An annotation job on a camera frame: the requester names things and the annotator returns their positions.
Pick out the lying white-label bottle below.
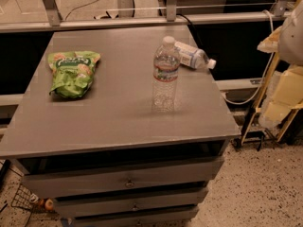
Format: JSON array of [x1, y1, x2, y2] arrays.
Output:
[[175, 42, 216, 69]]

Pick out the white cable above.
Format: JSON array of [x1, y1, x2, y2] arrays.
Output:
[[223, 9, 276, 106]]

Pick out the black cable on floor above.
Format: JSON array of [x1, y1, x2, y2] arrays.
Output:
[[63, 0, 117, 21]]

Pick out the yellow metal stand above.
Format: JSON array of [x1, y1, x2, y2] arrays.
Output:
[[239, 53, 303, 146]]

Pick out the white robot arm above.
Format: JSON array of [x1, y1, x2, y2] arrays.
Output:
[[258, 2, 303, 128]]

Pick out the middle grey drawer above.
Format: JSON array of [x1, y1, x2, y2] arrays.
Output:
[[55, 187, 208, 218]]

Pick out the wire basket on floor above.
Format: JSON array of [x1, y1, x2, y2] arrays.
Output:
[[10, 183, 54, 227]]

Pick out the bottom grey drawer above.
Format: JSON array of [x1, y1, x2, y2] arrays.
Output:
[[74, 205, 198, 227]]

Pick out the clear water bottle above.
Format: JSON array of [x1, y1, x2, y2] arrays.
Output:
[[152, 36, 180, 112]]

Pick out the green rice chip bag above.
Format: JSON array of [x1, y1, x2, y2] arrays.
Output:
[[47, 51, 100, 98]]

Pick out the top grey drawer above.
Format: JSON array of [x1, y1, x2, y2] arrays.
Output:
[[22, 157, 223, 198]]

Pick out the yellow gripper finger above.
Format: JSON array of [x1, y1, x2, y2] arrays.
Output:
[[257, 26, 281, 53], [258, 65, 303, 127]]

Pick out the grey metal railing frame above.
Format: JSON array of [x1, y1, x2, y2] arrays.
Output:
[[0, 0, 300, 33]]

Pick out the grey drawer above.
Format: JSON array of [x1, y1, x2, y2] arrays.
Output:
[[22, 157, 223, 198], [74, 205, 198, 227], [55, 187, 208, 218]]

